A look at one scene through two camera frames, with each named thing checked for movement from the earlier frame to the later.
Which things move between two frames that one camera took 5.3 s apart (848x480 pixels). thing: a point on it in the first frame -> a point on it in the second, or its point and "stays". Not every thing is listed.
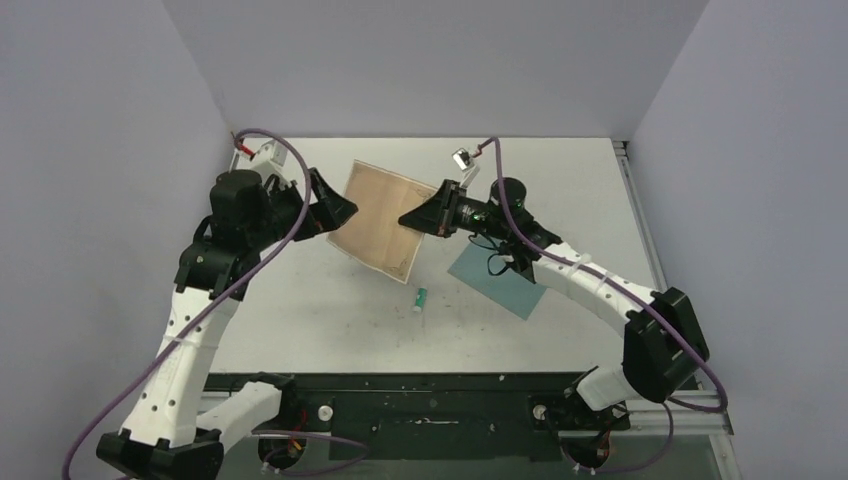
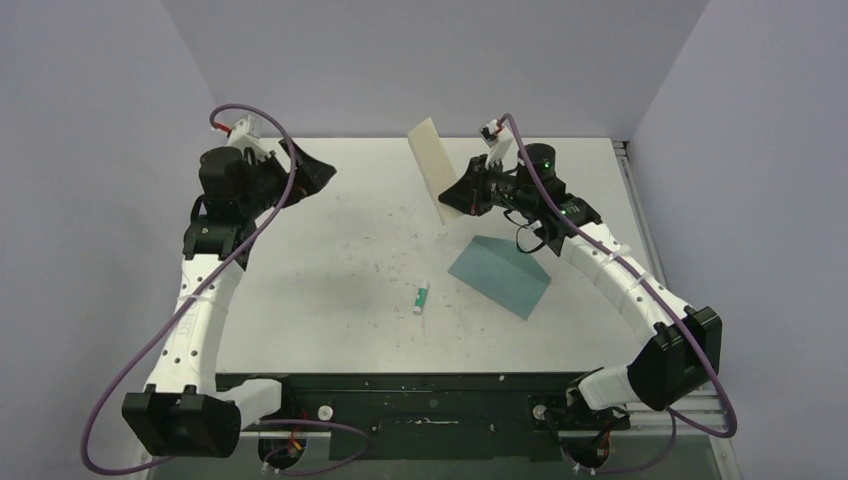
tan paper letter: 375,234 -> 434,162
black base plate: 427,415 stays
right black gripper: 437,215 -> 467,194
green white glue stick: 420,299 stays
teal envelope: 509,291 stays
